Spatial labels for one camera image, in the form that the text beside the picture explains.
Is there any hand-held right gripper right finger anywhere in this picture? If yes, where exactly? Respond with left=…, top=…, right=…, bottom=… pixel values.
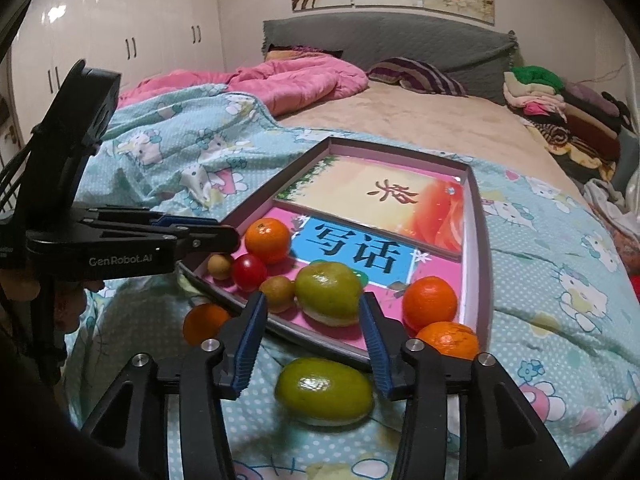
left=357, top=292, right=571, bottom=480

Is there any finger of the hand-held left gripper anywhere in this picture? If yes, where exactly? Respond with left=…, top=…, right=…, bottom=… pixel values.
left=75, top=205, right=222, bottom=234
left=169, top=225, right=242, bottom=264

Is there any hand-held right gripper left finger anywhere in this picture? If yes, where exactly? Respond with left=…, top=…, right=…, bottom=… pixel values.
left=80, top=290, right=268, bottom=480

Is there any small beige round fruit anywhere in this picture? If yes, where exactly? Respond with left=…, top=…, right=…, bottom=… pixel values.
left=206, top=253, right=234, bottom=281

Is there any red tomato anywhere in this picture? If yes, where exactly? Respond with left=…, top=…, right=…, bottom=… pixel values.
left=231, top=254, right=268, bottom=292

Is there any small green brown fruit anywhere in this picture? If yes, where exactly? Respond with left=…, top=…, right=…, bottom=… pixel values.
left=260, top=276, right=297, bottom=313

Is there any large green fruit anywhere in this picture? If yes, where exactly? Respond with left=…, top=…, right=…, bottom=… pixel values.
left=274, top=358, right=376, bottom=427
left=294, top=262, right=363, bottom=328

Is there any shallow grey cardboard box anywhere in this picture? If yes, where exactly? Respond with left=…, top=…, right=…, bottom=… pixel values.
left=176, top=135, right=496, bottom=373

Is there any person's left hand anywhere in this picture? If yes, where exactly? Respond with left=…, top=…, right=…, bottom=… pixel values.
left=0, top=272, right=107, bottom=336

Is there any large orange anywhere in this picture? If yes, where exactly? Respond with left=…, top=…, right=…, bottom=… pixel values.
left=244, top=218, right=292, bottom=265

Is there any pink book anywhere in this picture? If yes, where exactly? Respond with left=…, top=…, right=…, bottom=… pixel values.
left=200, top=207, right=471, bottom=356

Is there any yellow orange book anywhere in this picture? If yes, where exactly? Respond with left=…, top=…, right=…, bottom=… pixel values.
left=275, top=155, right=468, bottom=261

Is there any cat printed light blue blanket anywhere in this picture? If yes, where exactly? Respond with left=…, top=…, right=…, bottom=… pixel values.
left=65, top=82, right=640, bottom=480

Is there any pink quilt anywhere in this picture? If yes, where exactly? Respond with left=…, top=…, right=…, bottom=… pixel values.
left=117, top=55, right=370, bottom=116

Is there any brown floral pillow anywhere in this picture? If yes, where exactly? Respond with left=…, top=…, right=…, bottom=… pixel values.
left=265, top=45, right=346, bottom=61

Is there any white wardrobe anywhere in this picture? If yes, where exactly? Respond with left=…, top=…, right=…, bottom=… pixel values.
left=10, top=0, right=226, bottom=111

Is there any beige bed sheet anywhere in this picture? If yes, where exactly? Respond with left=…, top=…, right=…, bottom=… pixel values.
left=277, top=80, right=588, bottom=186

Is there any purple striped pillow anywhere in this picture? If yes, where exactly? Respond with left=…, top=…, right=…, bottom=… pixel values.
left=367, top=57, right=468, bottom=97

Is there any grey headboard cover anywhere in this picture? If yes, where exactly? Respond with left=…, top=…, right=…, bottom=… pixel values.
left=261, top=17, right=518, bottom=107

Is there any white crumpled cloth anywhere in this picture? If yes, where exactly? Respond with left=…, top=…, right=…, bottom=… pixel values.
left=582, top=177, right=640, bottom=241

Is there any pile of folded clothes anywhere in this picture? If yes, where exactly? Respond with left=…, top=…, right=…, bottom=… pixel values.
left=502, top=65, right=623, bottom=183

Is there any grey blue cushion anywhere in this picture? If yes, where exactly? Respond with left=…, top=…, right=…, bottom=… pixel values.
left=612, top=135, right=640, bottom=191

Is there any black cable bundle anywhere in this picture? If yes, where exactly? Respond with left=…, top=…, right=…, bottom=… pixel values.
left=0, top=130, right=41, bottom=216

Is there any thin wall cable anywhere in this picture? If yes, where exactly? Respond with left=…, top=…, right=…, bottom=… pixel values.
left=575, top=60, right=630, bottom=83

